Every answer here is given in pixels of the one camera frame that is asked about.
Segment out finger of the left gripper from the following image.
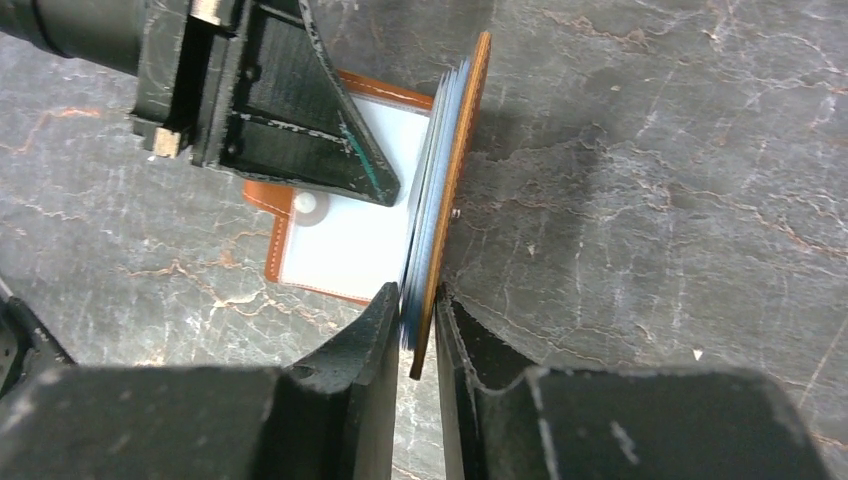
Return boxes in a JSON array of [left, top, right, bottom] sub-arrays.
[[220, 1, 401, 206]]

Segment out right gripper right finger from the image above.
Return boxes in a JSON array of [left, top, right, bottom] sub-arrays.
[[435, 286, 830, 479]]

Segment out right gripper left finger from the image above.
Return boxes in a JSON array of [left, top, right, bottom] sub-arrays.
[[1, 283, 399, 479]]

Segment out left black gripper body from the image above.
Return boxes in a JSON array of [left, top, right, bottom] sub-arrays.
[[130, 1, 252, 169]]

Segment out brown leather card holder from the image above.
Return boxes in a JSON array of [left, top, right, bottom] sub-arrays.
[[243, 32, 492, 379]]

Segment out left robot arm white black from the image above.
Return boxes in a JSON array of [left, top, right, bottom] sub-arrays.
[[1, 0, 400, 206]]

